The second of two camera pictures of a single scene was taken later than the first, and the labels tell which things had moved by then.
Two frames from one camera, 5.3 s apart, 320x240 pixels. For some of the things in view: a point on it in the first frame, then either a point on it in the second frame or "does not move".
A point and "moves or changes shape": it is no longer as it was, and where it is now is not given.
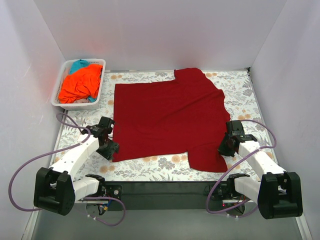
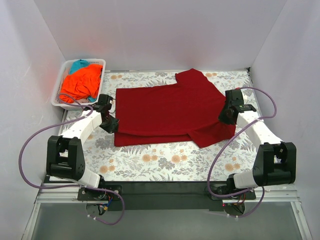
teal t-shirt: (77, 65) does not move
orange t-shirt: (82, 83) does not move
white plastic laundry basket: (64, 69) does not move
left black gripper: (110, 151) to (111, 124)
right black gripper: (223, 148) to (225, 117)
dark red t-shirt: (187, 116) moves or changes shape
